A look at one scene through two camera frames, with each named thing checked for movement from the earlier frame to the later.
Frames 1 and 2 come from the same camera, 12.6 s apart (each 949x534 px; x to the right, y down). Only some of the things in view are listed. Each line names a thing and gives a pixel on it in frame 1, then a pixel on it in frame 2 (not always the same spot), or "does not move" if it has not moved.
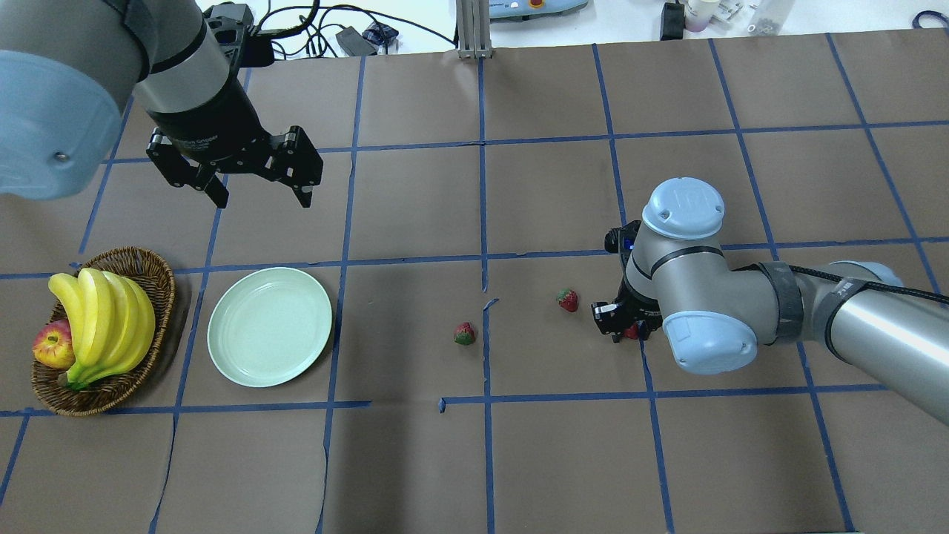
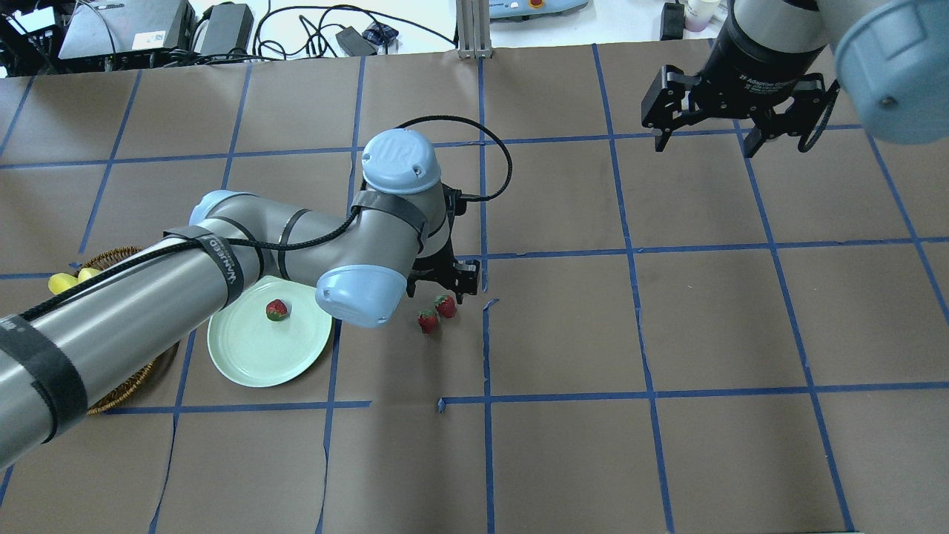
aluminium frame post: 474,29 does not move
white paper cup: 699,12 does not move
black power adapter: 354,44 does not move
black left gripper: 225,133 -> 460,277
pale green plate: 268,327 does not move
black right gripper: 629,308 -> 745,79
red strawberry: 465,334 -> 276,310
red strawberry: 568,300 -> 445,304
